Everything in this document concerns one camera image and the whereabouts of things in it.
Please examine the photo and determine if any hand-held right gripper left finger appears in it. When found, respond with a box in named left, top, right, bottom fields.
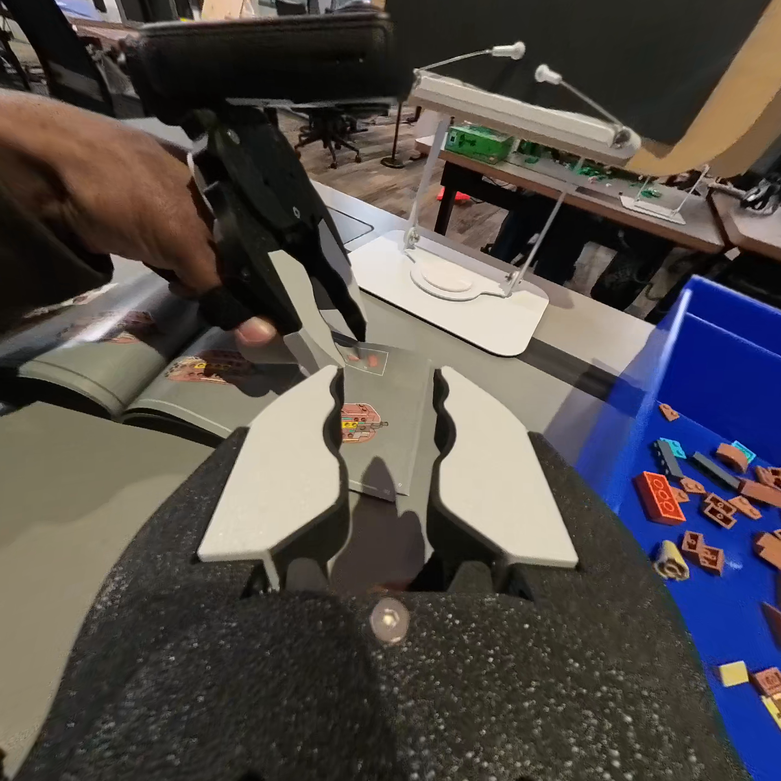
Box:
left=196, top=366, right=350, bottom=562

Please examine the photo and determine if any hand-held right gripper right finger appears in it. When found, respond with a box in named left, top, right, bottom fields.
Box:
left=427, top=366, right=580, bottom=568

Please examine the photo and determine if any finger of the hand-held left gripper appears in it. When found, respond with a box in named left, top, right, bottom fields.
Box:
left=313, top=214, right=369, bottom=344
left=268, top=246, right=346, bottom=375

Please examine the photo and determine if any grey instruction booklet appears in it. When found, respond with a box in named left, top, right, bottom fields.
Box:
left=0, top=287, right=435, bottom=504

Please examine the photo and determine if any blue storage bin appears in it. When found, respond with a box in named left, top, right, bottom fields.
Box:
left=543, top=275, right=781, bottom=781

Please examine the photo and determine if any person's left forearm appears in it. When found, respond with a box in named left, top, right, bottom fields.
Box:
left=0, top=177, right=116, bottom=335

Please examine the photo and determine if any grey desk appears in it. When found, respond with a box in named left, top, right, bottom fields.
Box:
left=0, top=180, right=657, bottom=764

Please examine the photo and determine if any person's left hand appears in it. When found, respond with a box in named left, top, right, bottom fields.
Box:
left=0, top=88, right=281, bottom=349

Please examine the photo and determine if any clear acrylic stand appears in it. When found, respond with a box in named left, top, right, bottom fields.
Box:
left=403, top=119, right=579, bottom=301
left=619, top=165, right=713, bottom=225

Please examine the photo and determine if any black office chair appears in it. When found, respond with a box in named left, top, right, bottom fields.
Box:
left=295, top=103, right=393, bottom=170

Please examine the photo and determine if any heap of orange brick pieces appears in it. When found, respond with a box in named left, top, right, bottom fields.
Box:
left=635, top=401, right=781, bottom=727

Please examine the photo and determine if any white board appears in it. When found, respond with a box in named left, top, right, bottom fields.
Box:
left=349, top=229, right=550, bottom=358

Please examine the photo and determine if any green building set box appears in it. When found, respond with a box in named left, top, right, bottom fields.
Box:
left=444, top=124, right=517, bottom=166

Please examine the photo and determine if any wooden table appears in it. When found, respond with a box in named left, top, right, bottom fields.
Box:
left=415, top=137, right=733, bottom=254

